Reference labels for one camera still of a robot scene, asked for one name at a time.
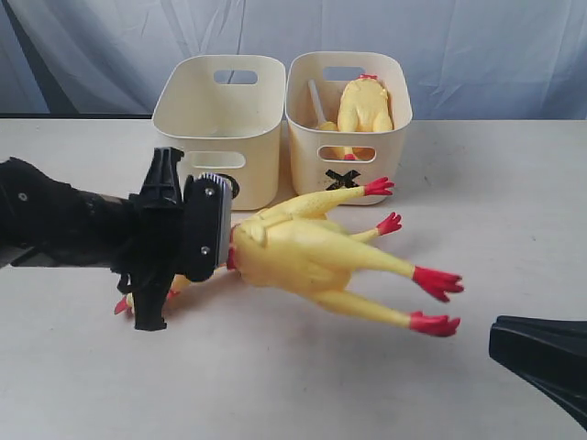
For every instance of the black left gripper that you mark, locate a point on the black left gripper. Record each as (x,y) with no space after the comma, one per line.
(136,237)

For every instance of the blue-grey backdrop curtain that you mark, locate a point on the blue-grey backdrop curtain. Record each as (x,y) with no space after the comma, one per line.
(461,59)

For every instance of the yellow rubber chicken front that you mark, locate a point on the yellow rubber chicken front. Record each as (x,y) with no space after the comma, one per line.
(315,259)

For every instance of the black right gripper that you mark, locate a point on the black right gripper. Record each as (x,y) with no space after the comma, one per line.
(548,354)

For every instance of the cream bin marked X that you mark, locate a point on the cream bin marked X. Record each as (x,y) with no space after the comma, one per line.
(327,160)

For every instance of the cream bin marked O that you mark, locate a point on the cream bin marked O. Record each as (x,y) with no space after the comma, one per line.
(225,112)

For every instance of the broken chicken head with tube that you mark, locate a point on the broken chicken head with tube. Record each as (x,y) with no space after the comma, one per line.
(322,123)

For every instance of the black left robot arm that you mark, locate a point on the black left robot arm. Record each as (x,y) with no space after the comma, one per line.
(50,224)

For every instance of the yellow rubber chicken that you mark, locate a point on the yellow rubber chicken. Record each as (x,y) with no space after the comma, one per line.
(314,205)
(315,259)

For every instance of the headless yellow rubber chicken body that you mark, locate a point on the headless yellow rubber chicken body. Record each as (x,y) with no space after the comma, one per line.
(364,107)

